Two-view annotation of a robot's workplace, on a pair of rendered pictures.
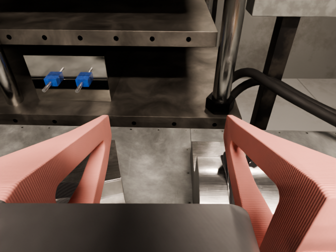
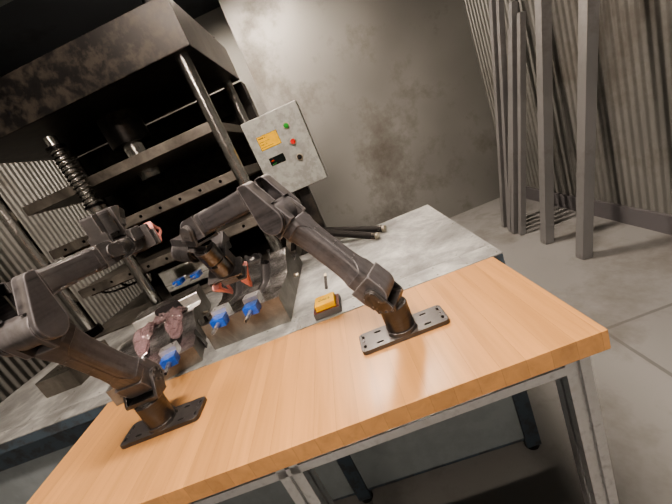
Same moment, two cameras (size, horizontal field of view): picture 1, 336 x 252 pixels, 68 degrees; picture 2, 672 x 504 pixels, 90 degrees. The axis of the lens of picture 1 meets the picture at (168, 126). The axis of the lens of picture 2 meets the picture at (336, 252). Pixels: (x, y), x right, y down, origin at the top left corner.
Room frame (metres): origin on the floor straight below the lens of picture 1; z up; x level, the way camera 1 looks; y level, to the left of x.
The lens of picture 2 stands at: (-0.94, -0.58, 1.23)
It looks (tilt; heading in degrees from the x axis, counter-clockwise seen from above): 17 degrees down; 4
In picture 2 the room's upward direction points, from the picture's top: 24 degrees counter-clockwise
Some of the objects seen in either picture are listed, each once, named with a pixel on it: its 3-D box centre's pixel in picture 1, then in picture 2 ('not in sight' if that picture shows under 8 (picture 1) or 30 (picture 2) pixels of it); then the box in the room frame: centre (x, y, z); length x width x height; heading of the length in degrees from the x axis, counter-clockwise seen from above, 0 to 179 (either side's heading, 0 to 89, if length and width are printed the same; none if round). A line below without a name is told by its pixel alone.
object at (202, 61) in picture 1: (88, 70); (210, 276); (1.12, 0.39, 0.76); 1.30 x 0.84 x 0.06; 88
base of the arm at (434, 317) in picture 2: not in sight; (397, 316); (-0.29, -0.60, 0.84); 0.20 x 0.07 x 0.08; 90
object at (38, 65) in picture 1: (89, 53); (204, 262); (1.04, 0.34, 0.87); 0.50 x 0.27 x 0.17; 178
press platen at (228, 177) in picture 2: not in sight; (172, 203); (1.17, 0.38, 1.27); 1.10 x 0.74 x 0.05; 88
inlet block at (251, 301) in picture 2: not in sight; (251, 309); (-0.05, -0.22, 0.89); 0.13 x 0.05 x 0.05; 178
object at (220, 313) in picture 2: not in sight; (219, 322); (-0.05, -0.12, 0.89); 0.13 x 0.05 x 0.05; 179
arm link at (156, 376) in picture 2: not in sight; (141, 387); (-0.28, 0.00, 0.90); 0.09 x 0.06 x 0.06; 90
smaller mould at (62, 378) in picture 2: not in sight; (77, 367); (0.23, 0.62, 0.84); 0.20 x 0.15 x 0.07; 178
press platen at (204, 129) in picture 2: not in sight; (151, 165); (1.18, 0.38, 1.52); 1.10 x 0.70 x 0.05; 88
